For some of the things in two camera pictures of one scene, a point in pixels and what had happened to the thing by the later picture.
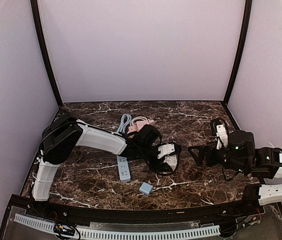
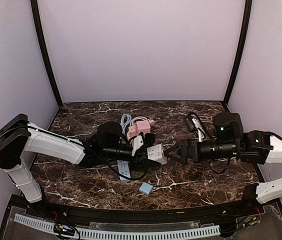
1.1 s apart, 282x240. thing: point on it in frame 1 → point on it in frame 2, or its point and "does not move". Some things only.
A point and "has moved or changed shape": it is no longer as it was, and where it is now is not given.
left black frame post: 40,32 does not move
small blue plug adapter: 146,188 does not move
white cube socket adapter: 171,160 has moved or changed shape
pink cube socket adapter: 140,124 does not move
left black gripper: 154,162 → 143,153
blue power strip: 123,169 does not move
